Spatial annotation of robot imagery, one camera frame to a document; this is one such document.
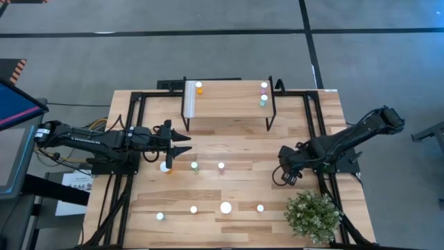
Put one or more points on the teal medicine bottle white cap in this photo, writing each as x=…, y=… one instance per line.
x=264, y=98

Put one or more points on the black clamp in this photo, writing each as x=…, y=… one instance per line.
x=279, y=85

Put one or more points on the dark grey cart base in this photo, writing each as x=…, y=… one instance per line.
x=14, y=225

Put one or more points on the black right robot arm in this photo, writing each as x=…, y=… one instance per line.
x=347, y=142

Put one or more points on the green medicine bottle white cap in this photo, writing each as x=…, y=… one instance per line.
x=194, y=165

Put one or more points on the black cart beam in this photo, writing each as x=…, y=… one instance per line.
x=52, y=189

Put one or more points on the wooden shelf black metal legs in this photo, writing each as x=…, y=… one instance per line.
x=229, y=104

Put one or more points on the white paper sheet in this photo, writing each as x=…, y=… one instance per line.
x=78, y=182

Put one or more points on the grey panel teal edge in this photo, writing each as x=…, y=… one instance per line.
x=10, y=156

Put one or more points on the blue screen monitor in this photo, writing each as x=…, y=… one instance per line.
x=17, y=104

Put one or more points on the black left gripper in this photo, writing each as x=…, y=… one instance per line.
x=159, y=139

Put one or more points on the large orange medicine bottle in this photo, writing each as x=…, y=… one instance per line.
x=163, y=167
x=225, y=207

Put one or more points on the small orange medicine bottle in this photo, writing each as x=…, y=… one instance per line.
x=198, y=84
x=193, y=209
x=260, y=208

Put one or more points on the grey metal stand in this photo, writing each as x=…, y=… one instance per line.
x=430, y=133

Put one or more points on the black orange hazard-striped mat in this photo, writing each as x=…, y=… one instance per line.
x=10, y=69

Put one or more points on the artificial green potted plant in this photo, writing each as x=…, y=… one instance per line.
x=312, y=217

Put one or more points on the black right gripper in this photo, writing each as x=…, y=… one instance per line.
x=293, y=159

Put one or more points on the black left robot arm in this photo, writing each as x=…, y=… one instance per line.
x=86, y=140

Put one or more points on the white label sticker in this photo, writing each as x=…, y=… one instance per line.
x=330, y=90

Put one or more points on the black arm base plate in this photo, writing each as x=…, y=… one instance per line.
x=350, y=166
x=114, y=169

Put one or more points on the white plastic strip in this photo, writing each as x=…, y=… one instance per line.
x=189, y=104

